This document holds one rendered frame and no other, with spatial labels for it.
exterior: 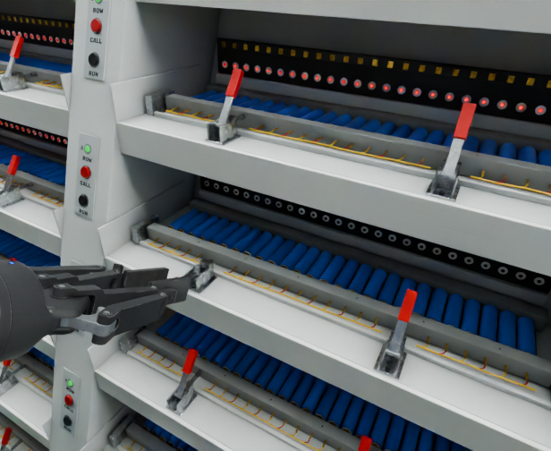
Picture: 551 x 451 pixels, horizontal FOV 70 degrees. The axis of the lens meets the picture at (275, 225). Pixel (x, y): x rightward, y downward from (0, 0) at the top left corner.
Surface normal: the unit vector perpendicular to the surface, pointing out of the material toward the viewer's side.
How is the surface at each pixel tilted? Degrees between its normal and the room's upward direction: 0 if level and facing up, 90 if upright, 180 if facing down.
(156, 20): 90
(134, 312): 91
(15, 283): 37
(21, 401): 19
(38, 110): 109
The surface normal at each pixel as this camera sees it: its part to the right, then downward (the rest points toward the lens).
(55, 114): -0.48, 0.44
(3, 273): 0.58, -0.79
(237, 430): 0.04, -0.85
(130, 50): 0.88, 0.28
